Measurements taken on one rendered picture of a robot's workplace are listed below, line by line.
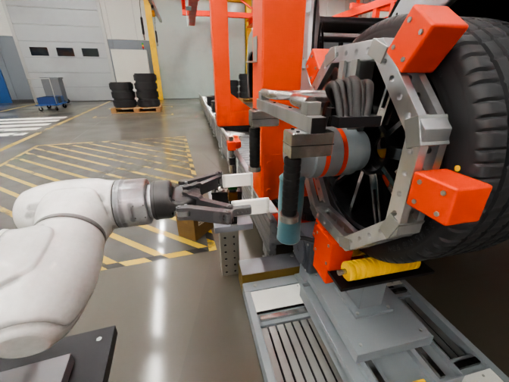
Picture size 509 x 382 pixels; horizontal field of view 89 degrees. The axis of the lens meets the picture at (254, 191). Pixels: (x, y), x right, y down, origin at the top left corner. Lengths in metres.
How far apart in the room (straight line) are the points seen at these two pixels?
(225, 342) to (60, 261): 0.97
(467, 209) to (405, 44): 0.32
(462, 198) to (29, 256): 0.62
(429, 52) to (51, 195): 0.69
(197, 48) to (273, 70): 12.65
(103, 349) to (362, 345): 0.82
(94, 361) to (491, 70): 1.16
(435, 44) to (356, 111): 0.17
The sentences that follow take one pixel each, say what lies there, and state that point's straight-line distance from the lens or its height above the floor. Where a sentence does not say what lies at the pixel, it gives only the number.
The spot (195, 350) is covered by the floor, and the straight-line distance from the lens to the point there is 1.29.
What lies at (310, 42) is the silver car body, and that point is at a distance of 2.06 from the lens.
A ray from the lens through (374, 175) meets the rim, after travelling 0.83.
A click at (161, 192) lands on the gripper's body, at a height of 0.85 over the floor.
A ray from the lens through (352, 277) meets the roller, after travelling 0.84.
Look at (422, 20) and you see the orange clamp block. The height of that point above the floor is 1.13.
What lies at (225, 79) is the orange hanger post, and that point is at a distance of 2.98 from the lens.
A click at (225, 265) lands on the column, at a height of 0.06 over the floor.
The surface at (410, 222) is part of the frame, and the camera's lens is 0.63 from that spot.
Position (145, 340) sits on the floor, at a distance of 1.37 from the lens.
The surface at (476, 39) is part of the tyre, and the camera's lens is 0.71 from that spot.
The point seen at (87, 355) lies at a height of 0.30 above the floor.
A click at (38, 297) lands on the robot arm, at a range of 0.40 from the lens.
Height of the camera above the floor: 1.05
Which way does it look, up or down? 24 degrees down
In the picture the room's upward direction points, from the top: straight up
